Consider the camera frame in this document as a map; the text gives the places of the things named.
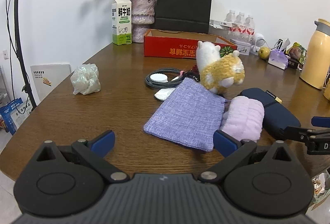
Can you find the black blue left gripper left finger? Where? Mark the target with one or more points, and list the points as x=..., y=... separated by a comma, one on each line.
x=60, y=181

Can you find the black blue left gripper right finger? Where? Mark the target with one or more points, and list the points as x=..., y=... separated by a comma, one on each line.
x=260, y=180

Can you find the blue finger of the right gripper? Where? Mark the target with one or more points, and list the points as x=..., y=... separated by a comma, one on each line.
x=320, y=121

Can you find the navy blue case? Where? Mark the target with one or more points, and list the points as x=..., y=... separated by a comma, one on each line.
x=277, y=117

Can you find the lilac towel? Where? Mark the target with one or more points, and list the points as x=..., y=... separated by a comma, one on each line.
x=243, y=119

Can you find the purple woven pouch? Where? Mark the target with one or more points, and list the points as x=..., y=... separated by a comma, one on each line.
x=189, y=116

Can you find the iridescent plastic wrap ball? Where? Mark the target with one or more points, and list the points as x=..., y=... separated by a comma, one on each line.
x=85, y=79

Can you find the alpaca plush white yellow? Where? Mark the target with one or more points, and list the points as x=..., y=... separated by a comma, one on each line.
x=218, y=73

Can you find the white tissue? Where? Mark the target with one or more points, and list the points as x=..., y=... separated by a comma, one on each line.
x=163, y=94

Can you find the white ridged jar lid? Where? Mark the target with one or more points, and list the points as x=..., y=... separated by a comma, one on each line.
x=159, y=77

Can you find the yellow thermos jug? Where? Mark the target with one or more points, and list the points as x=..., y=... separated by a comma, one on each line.
x=316, y=65

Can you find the snack packet colourful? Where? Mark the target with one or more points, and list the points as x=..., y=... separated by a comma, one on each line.
x=296, y=56

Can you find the small purple box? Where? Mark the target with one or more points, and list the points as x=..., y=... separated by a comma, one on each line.
x=278, y=59

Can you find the blue white package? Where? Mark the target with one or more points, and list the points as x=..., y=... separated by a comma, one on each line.
x=15, y=113

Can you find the green apple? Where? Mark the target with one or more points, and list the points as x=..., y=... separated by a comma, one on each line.
x=264, y=53

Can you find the white round device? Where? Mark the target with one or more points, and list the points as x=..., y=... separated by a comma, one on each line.
x=258, y=40

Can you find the black light stand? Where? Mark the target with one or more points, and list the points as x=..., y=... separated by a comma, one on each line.
x=15, y=45

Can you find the silver tin box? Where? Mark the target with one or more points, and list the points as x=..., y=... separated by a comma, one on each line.
x=242, y=46

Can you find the water bottle right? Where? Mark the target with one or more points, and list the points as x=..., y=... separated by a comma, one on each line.
x=249, y=28

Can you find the water bottle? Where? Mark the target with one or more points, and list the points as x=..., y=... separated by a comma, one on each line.
x=230, y=21
x=249, y=28
x=239, y=26

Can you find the water bottle middle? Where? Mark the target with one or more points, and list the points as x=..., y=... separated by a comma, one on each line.
x=239, y=26

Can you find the water bottle left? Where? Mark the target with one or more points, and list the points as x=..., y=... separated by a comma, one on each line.
x=230, y=21

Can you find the white flat carton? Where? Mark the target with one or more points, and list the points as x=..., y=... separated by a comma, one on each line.
x=222, y=24

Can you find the red cardboard box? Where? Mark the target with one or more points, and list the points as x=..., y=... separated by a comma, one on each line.
x=178, y=44

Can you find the black paper bag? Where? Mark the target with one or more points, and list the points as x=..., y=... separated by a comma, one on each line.
x=183, y=15

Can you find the milk carton white green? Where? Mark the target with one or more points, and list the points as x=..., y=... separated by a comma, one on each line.
x=121, y=22

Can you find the purple textured vase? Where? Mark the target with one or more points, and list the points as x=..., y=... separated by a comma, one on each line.
x=142, y=17

